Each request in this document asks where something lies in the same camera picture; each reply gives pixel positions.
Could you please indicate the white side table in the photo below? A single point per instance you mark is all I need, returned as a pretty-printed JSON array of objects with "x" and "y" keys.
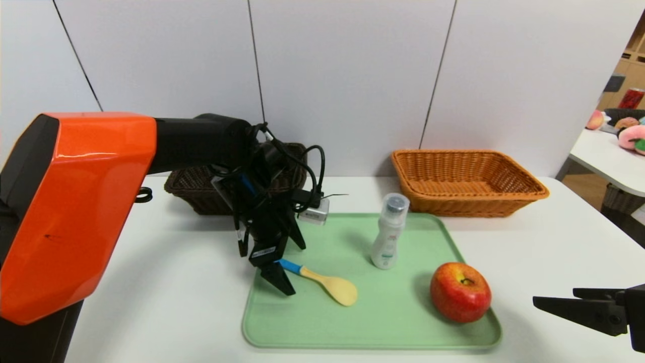
[{"x": 604, "y": 161}]

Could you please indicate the brown plush toy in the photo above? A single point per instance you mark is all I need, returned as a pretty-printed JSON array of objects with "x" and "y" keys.
[{"x": 626, "y": 123}]

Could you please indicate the orange wicker basket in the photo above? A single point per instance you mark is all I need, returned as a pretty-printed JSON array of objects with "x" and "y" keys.
[{"x": 468, "y": 206}]

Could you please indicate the light green plastic tray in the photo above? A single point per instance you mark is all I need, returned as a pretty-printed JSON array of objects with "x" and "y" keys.
[{"x": 352, "y": 317}]

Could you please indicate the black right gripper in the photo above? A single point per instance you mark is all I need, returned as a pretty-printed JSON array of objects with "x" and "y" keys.
[{"x": 634, "y": 311}]

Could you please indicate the small peach plush toy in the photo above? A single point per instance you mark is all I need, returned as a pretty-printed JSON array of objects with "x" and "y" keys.
[{"x": 596, "y": 120}]

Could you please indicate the dark grey box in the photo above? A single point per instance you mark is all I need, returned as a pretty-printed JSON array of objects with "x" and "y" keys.
[{"x": 613, "y": 83}]

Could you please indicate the dark brown wicker basket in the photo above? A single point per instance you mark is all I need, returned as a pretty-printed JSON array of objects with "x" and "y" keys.
[{"x": 201, "y": 194}]

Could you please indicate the pink peach plush toy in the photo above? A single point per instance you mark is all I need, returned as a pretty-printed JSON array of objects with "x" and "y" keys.
[{"x": 631, "y": 137}]

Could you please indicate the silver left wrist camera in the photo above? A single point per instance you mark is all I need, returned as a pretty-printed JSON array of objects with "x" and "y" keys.
[{"x": 315, "y": 213}]

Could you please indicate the white bottle with clear cap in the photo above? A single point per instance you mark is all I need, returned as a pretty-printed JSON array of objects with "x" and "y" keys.
[{"x": 387, "y": 237}]

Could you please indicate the wooden shelf unit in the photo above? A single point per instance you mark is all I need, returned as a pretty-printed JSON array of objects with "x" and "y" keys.
[{"x": 634, "y": 70}]

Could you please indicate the red soda can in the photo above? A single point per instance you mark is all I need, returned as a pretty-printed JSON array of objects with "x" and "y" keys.
[{"x": 631, "y": 99}]

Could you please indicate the orange and black left arm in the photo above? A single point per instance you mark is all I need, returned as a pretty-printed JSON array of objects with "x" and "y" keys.
[{"x": 75, "y": 201}]

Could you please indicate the red apple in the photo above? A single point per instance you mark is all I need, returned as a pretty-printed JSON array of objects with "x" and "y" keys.
[{"x": 459, "y": 295}]

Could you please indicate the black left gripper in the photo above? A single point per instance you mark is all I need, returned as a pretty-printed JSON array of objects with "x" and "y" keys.
[{"x": 264, "y": 253}]

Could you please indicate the dark woven bin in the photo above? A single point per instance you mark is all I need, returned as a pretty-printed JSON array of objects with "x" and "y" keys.
[{"x": 620, "y": 201}]

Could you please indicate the black bowl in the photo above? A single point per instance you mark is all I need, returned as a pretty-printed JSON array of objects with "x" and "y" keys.
[{"x": 622, "y": 112}]

